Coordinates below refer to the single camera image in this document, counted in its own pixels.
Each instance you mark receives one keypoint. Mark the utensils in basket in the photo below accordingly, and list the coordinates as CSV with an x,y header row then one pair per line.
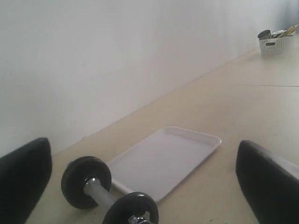
x,y
283,33

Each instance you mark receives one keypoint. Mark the white rectangular plastic tray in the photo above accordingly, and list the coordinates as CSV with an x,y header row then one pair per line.
x,y
159,163

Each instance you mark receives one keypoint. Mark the white slotted storage basket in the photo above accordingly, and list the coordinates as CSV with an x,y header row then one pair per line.
x,y
274,45

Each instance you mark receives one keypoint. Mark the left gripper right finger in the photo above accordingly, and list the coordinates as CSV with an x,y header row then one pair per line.
x,y
269,183

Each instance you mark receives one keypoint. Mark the grey metal cup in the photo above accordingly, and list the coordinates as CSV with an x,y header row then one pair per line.
x,y
266,34

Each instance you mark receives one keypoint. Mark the chrome threaded dumbbell bar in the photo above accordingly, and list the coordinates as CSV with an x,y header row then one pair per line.
x,y
100,195

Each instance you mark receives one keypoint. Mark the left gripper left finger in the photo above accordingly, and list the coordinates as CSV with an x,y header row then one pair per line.
x,y
24,175

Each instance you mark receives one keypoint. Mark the chrome collar nut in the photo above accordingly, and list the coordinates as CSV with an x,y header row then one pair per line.
x,y
138,220

